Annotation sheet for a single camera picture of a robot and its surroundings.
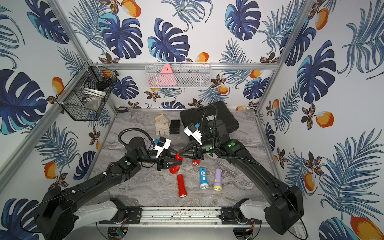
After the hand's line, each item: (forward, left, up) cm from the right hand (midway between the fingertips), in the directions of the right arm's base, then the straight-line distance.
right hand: (181, 152), depth 66 cm
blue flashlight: (-5, -11, -25) cm, 28 cm away
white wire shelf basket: (+50, +4, +8) cm, 51 cm away
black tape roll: (+54, +53, -25) cm, 80 cm away
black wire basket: (+33, +58, +4) cm, 67 cm away
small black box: (+35, +9, -24) cm, 43 cm away
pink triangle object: (+48, +12, +8) cm, 50 cm away
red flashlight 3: (-5, +1, -26) cm, 27 cm away
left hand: (-3, 0, 0) cm, 3 cm away
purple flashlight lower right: (-2, -19, -26) cm, 32 cm away
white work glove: (+37, +18, -26) cm, 49 cm away
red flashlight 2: (+8, -7, -25) cm, 27 cm away
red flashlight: (-5, +2, -7) cm, 9 cm away
